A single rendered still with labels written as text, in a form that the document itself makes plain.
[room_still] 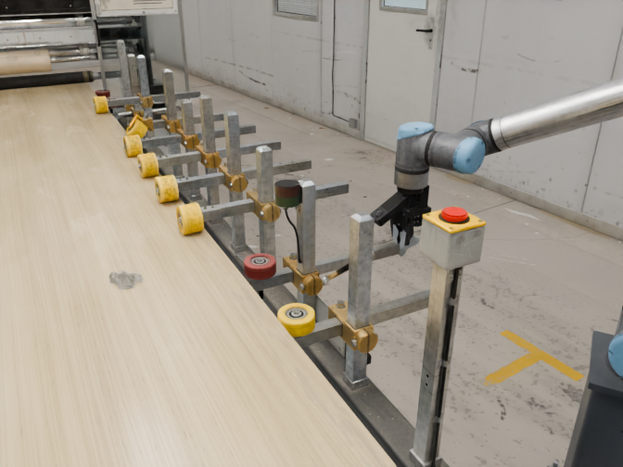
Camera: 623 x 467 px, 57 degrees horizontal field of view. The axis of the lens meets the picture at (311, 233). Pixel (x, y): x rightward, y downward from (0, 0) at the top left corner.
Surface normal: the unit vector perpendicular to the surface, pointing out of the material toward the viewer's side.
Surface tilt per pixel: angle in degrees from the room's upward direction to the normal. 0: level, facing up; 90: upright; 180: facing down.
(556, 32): 90
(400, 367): 0
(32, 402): 0
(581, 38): 90
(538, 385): 0
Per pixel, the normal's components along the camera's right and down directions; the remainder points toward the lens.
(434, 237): -0.89, 0.20
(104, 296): 0.00, -0.90
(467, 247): 0.46, 0.39
